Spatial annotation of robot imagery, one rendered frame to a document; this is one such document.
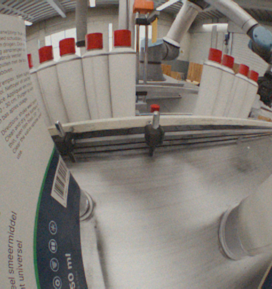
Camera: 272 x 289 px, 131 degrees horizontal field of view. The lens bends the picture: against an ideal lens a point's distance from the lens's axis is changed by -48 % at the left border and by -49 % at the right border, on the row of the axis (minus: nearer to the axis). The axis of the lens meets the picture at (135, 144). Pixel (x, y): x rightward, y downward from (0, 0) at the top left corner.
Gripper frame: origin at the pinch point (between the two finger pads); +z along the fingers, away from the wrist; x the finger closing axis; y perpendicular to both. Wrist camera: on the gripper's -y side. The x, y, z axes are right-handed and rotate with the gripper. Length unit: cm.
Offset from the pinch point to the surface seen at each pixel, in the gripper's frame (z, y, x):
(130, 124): 24.8, 4.9, -36.5
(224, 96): 6.4, 2.7, -18.5
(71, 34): -16, -529, -287
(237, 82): -1.2, 0.9, -15.1
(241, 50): -293, -277, 247
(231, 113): 7.2, 1.9, -9.7
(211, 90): 8.6, 2.8, -23.7
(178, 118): 18.7, 4.9, -28.0
